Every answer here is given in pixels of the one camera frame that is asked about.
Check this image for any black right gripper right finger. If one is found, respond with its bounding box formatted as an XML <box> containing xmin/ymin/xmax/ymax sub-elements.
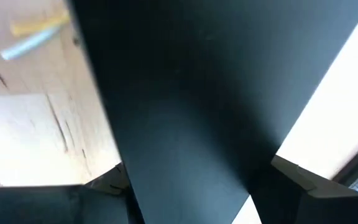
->
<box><xmin>250</xmin><ymin>155</ymin><xmax>358</xmax><ymax>224</ymax></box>

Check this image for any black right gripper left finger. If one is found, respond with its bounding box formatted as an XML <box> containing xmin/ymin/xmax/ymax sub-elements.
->
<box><xmin>0</xmin><ymin>163</ymin><xmax>142</xmax><ymax>224</ymax></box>

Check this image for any black tray cover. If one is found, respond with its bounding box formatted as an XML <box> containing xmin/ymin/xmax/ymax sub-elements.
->
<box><xmin>68</xmin><ymin>0</ymin><xmax>358</xmax><ymax>224</ymax></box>

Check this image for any multicoloured wire harness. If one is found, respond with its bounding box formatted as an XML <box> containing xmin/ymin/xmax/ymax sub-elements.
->
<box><xmin>0</xmin><ymin>11</ymin><xmax>71</xmax><ymax>62</ymax></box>

